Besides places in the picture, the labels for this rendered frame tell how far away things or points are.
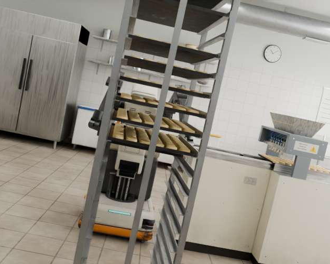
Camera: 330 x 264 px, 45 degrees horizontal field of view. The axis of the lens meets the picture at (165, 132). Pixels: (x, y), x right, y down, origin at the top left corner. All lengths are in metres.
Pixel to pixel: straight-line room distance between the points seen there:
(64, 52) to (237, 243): 4.21
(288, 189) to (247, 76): 4.36
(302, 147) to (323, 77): 4.65
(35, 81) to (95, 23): 1.61
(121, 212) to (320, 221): 1.64
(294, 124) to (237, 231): 1.03
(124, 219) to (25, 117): 3.73
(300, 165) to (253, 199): 0.50
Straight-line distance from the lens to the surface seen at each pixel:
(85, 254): 1.94
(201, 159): 1.80
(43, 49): 6.68
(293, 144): 3.35
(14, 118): 6.81
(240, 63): 7.50
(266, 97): 7.61
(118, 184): 3.60
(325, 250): 3.71
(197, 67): 2.38
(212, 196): 3.46
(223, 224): 3.55
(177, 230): 1.91
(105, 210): 3.37
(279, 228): 3.49
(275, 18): 6.63
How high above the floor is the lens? 1.30
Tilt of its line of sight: 6 degrees down
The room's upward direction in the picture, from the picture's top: 12 degrees clockwise
